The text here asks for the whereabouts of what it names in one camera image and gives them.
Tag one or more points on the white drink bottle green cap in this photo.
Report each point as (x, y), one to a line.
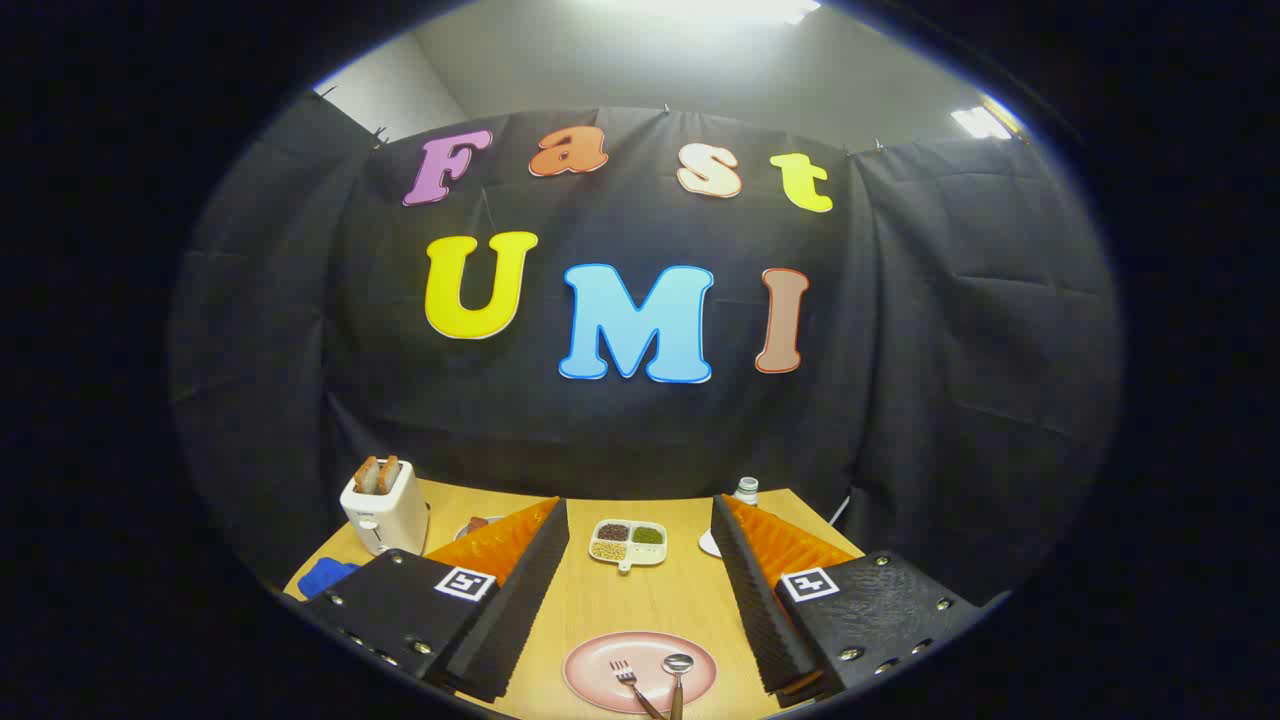
(746, 490)

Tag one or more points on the white square coaster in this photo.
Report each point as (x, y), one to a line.
(708, 543)

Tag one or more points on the pink round plate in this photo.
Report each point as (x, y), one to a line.
(600, 680)

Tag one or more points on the white oval food plate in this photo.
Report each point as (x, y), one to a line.
(470, 530)

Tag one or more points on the ceiling light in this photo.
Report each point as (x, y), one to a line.
(720, 8)
(980, 122)

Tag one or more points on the blue cloth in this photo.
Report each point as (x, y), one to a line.
(328, 577)

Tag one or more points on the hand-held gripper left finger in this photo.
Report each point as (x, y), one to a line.
(520, 600)

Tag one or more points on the white toaster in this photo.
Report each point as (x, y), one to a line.
(385, 520)

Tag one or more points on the white divided bean tray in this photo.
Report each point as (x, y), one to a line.
(628, 548)

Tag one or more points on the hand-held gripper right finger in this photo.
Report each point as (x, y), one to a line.
(750, 600)

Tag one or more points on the brown toast slice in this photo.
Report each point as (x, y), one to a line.
(389, 472)
(367, 476)

